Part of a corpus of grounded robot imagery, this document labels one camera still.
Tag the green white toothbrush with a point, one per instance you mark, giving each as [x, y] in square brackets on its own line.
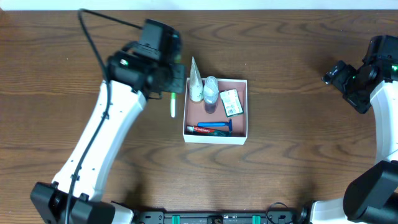
[173, 105]

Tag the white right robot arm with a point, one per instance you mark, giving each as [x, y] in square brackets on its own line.
[371, 197]

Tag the red green toothpaste tube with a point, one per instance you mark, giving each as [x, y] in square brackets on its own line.
[207, 131]

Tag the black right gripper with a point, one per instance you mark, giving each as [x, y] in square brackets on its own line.
[343, 83]

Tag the white box with pink interior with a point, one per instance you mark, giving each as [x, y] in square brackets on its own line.
[195, 113]

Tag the green white soap box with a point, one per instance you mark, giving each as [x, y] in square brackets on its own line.
[231, 103]

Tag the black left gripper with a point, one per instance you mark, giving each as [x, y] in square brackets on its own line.
[178, 78]

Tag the clear hand sanitizer bottle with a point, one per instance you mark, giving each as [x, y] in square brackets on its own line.
[210, 94]

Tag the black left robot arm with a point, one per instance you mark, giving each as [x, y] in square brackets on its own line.
[139, 71]

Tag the blue disposable razor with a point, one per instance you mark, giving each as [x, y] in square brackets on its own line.
[228, 123]

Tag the black mounting rail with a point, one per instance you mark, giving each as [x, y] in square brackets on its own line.
[277, 213]

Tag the white lotion tube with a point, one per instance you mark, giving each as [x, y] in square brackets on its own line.
[196, 83]

